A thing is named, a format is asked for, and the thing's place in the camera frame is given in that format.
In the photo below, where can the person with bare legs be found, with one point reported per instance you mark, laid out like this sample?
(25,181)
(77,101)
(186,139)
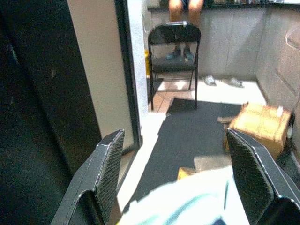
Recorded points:
(175,11)

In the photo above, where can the yellow bin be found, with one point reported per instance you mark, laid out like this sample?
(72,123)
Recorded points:
(147,63)

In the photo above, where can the light blue garment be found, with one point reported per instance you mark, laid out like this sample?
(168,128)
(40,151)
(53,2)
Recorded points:
(187,201)

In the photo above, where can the dark grey carpet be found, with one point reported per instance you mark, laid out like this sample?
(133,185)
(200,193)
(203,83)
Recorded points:
(187,136)

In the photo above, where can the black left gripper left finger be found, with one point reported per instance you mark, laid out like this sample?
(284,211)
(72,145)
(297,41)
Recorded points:
(89,178)

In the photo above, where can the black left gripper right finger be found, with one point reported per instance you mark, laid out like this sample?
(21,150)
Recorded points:
(253,182)

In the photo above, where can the black folding chair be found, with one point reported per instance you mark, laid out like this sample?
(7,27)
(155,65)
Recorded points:
(174,34)

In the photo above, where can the brown cardboard box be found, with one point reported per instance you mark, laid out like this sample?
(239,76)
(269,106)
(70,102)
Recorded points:
(260,126)

